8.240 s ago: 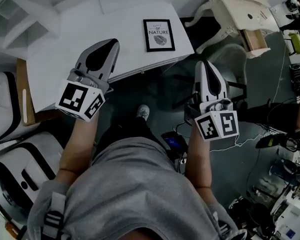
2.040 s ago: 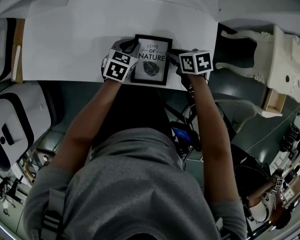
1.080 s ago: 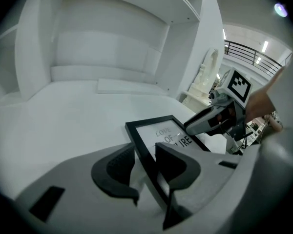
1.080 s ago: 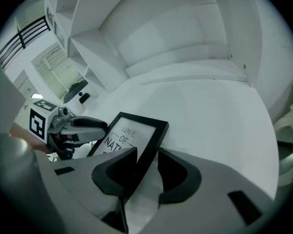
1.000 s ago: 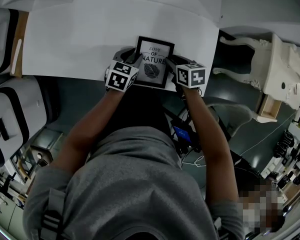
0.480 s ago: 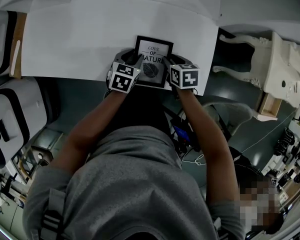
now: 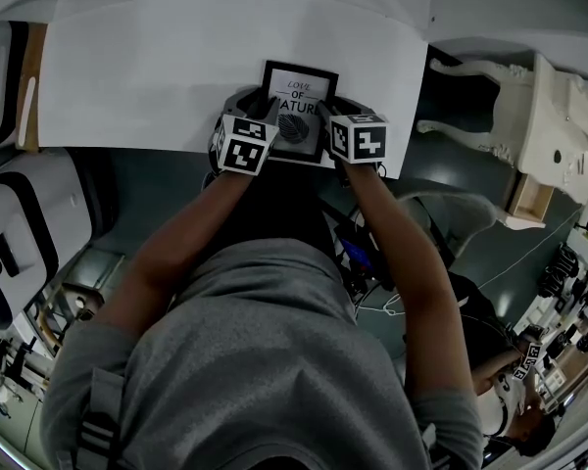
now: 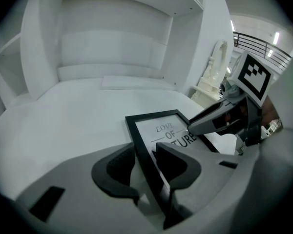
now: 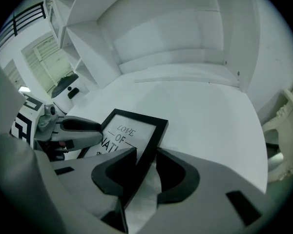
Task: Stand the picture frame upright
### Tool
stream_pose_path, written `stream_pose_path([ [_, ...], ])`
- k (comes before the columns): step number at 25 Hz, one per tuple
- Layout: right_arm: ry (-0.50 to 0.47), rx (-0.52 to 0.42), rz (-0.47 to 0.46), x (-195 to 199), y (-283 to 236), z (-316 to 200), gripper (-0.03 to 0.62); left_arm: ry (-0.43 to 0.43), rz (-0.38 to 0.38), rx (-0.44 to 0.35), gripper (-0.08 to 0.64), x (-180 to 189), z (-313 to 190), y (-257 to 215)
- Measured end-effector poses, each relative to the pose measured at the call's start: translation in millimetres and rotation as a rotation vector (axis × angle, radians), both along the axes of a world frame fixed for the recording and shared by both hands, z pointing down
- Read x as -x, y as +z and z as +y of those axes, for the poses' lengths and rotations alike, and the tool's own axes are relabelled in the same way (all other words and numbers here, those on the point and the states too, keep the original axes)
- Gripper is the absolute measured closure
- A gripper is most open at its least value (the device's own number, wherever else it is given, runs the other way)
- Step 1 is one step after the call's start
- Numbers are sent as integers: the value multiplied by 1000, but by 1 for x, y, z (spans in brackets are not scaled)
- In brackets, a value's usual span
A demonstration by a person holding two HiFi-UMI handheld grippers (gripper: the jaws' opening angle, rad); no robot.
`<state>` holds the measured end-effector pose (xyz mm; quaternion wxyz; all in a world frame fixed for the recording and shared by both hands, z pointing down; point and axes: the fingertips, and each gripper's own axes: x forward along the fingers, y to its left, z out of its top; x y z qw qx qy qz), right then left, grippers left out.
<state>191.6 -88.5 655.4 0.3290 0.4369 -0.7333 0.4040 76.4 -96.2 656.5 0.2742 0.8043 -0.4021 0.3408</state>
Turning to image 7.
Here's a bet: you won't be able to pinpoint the black device with blue screen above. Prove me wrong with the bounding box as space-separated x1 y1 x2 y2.
337 232 373 273

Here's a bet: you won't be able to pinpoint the grey harness strap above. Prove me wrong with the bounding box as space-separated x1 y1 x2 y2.
420 423 452 470
73 367 126 470

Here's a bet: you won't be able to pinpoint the cream ornate dressing table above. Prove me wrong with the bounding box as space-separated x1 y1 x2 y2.
416 51 588 229

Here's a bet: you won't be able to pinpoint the white floor cable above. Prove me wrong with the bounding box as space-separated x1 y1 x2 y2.
360 294 406 317

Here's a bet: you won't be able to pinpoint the brown cardboard box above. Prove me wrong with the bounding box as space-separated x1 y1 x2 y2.
17 22 48 154

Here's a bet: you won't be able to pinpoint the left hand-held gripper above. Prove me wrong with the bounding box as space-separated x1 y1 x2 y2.
208 85 280 176

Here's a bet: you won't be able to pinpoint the person's right forearm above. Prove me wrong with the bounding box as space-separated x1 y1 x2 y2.
340 162 452 322

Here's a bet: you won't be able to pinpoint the person's left forearm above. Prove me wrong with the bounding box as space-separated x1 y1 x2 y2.
122 166 256 312

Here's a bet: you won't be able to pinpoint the person's black trousers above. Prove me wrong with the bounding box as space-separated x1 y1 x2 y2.
215 164 334 259

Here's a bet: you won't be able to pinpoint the person's grey t-shirt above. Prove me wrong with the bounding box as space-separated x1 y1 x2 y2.
41 240 484 470

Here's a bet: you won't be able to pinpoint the black framed nature picture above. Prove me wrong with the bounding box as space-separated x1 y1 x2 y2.
259 60 339 165

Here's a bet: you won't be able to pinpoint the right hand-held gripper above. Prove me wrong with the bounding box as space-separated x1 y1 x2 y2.
318 96 390 165

